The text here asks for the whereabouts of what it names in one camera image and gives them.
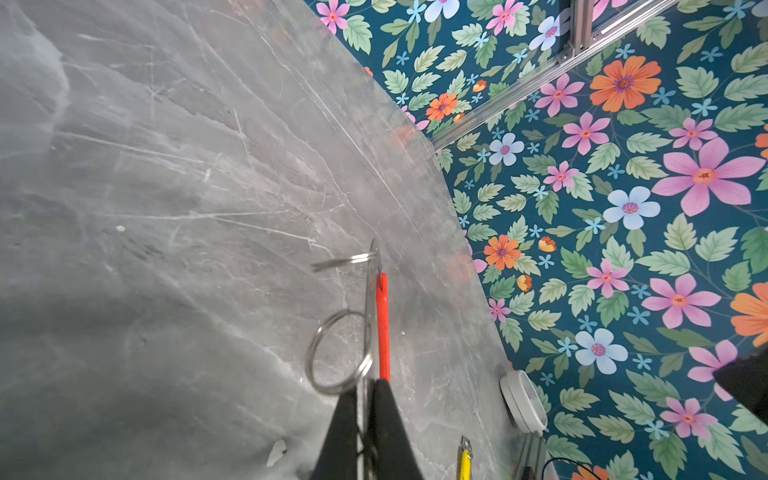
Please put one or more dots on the aluminium frame post back right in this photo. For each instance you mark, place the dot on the aluminium frame post back right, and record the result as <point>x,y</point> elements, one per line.
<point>586,41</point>

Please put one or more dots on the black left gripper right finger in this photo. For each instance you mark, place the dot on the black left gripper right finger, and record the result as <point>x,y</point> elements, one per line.
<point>388,448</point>

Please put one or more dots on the large keyring with red grip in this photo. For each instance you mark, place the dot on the large keyring with red grip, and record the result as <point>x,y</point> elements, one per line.
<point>375,318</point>

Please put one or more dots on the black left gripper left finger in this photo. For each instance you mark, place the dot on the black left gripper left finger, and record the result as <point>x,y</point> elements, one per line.
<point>339,452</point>

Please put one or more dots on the white square clock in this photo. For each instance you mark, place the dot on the white square clock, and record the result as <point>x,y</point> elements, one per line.
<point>523,402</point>

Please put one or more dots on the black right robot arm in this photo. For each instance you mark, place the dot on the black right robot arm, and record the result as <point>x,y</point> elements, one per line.
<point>746,380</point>

